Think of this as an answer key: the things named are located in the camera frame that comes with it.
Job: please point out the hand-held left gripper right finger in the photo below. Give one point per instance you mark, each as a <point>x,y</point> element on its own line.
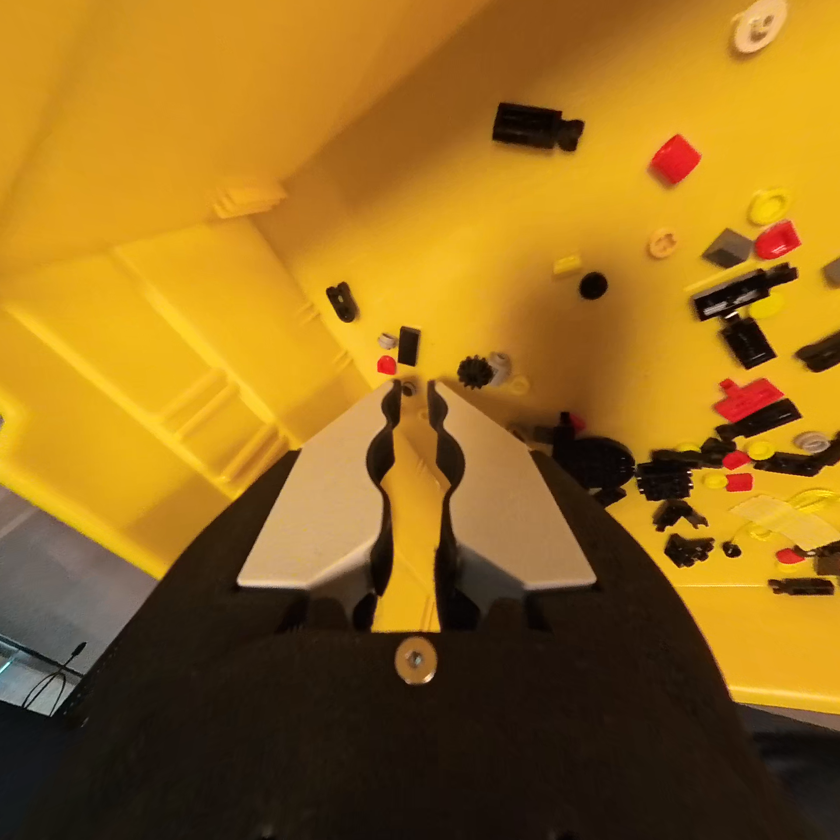
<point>518,525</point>

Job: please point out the yellow plastic bin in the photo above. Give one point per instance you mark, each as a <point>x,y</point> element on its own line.
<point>197,98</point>

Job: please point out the pile of loose lego pieces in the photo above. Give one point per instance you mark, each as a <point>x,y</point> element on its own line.
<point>597,459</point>

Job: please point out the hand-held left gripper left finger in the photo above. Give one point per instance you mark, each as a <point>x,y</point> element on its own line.
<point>315,525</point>

